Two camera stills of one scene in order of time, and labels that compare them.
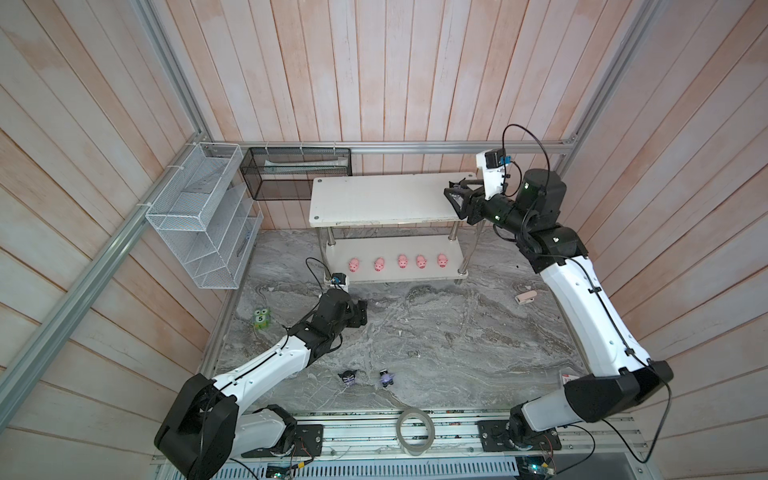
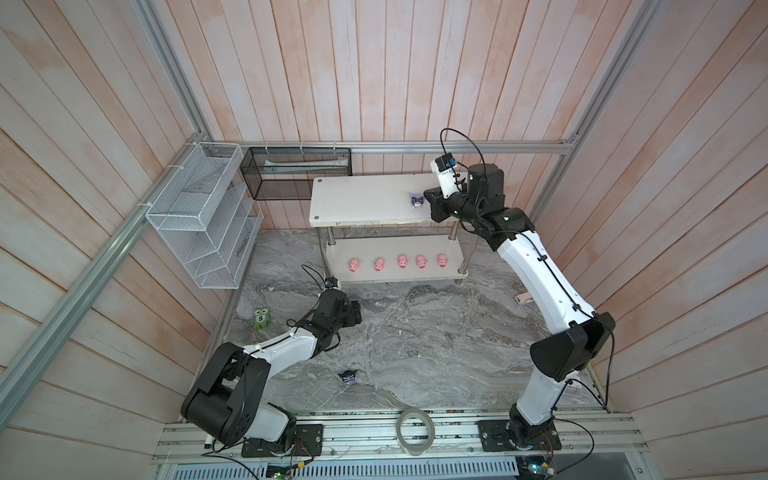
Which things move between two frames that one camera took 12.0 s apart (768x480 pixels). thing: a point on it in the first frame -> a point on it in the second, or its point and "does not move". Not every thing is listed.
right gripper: (474, 206) -> (437, 204)
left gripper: (358, 313) does not move
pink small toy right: (526, 297) does not move
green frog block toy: (261, 318) does not move
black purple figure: (348, 377) does not move
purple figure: (386, 378) -> (416, 200)
